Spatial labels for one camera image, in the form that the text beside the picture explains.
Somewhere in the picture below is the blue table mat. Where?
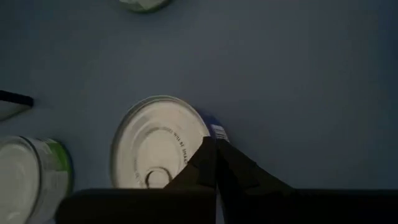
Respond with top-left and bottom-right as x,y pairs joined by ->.
0,0 -> 398,224

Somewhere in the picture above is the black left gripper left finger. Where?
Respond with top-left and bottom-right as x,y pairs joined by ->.
55,136 -> 218,224

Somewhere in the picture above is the green Bumble Bee tuna can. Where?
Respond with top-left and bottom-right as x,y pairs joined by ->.
119,0 -> 172,14
0,135 -> 75,224

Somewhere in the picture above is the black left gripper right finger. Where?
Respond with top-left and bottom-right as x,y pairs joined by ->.
216,138 -> 398,224

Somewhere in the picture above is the dark blue label tuna can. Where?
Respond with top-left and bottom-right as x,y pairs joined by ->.
109,95 -> 231,190

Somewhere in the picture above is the dark flat object left edge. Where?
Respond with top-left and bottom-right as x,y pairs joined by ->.
0,89 -> 34,123

